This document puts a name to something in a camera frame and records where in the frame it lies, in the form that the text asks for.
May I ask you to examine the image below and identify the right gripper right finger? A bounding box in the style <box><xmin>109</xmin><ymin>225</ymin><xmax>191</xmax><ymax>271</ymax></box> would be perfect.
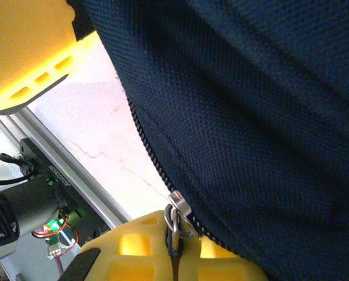
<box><xmin>177</xmin><ymin>225</ymin><xmax>270</xmax><ymax>281</ymax></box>

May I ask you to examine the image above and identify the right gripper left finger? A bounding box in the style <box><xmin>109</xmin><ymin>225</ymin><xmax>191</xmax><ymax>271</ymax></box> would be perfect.
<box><xmin>58</xmin><ymin>210</ymin><xmax>177</xmax><ymax>281</ymax></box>

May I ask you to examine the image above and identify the navy blue backpack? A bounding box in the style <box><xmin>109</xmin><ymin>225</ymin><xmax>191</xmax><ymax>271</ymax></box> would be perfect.
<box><xmin>65</xmin><ymin>0</ymin><xmax>349</xmax><ymax>281</ymax></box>

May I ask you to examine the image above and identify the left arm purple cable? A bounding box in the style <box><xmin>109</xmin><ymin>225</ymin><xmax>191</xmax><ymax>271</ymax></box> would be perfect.
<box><xmin>53</xmin><ymin>254</ymin><xmax>65</xmax><ymax>281</ymax></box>

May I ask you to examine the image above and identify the aluminium frame rail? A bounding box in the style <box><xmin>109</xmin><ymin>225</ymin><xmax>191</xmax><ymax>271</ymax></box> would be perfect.
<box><xmin>0</xmin><ymin>107</ymin><xmax>134</xmax><ymax>231</ymax></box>

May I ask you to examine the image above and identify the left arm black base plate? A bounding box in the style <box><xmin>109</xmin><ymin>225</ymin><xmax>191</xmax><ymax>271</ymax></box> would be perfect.
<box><xmin>18</xmin><ymin>137</ymin><xmax>113</xmax><ymax>244</ymax></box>

